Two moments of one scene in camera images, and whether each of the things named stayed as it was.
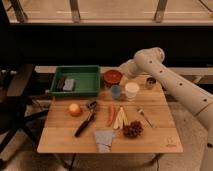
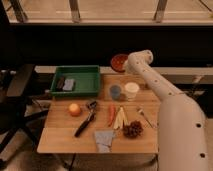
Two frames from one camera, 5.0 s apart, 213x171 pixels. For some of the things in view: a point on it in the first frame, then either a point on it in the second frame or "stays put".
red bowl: [112, 77] -> [118, 62]
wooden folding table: [135, 109] stays put
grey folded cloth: [104, 138] stays put
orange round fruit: [75, 110] stays put
